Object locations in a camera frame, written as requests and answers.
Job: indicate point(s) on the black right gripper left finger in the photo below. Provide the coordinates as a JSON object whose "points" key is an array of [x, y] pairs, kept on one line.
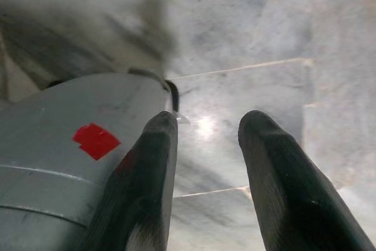
{"points": [[147, 180]]}

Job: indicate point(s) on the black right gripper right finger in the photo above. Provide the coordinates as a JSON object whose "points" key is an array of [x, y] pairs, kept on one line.
{"points": [[288, 192]]}

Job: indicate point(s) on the grey robot leg red tape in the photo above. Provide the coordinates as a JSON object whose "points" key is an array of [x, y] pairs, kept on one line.
{"points": [[44, 115]]}

